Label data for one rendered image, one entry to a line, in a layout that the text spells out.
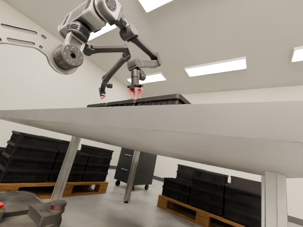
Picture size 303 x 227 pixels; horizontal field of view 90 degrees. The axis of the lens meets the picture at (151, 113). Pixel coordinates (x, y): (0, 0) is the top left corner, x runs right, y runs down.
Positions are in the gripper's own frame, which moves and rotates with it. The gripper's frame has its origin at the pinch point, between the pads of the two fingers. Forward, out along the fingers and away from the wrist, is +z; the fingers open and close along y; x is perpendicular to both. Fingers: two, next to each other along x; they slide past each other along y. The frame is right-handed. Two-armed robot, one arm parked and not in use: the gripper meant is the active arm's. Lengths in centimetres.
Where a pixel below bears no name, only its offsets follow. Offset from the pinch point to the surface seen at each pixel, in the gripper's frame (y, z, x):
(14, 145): 111, 36, 49
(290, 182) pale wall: -79, 140, -332
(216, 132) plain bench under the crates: -70, 16, 52
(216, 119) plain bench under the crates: -70, 15, 52
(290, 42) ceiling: -87, -105, -254
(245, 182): -34, 99, -161
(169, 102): -34.0, 6.0, 8.7
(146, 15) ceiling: 86, -155, -106
